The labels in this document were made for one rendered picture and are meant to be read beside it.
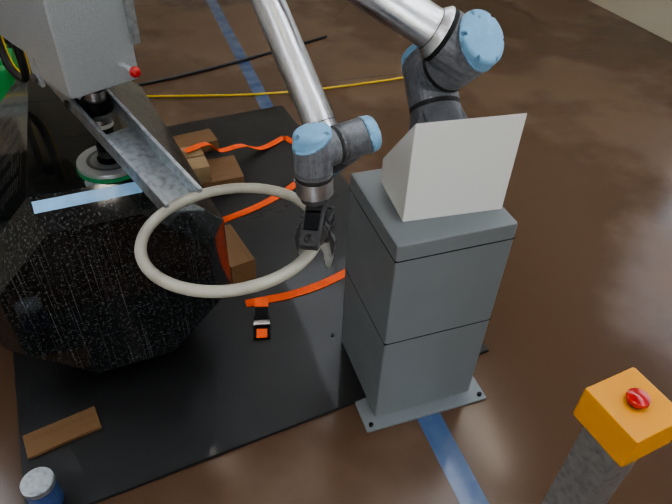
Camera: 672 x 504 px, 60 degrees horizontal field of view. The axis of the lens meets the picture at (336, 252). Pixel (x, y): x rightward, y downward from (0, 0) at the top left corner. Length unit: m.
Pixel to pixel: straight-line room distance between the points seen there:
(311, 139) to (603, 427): 0.80
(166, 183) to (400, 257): 0.71
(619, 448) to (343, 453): 1.26
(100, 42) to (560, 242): 2.38
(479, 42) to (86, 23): 1.03
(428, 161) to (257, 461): 1.21
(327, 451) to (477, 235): 0.96
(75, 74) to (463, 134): 1.07
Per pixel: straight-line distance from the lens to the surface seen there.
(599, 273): 3.15
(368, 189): 1.88
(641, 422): 1.13
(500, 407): 2.43
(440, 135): 1.63
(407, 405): 2.31
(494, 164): 1.76
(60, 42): 1.77
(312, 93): 1.53
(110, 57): 1.84
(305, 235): 1.38
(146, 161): 1.84
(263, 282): 1.36
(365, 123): 1.39
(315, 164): 1.33
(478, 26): 1.63
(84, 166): 2.05
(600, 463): 1.23
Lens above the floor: 1.91
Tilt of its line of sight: 41 degrees down
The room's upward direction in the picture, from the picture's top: 2 degrees clockwise
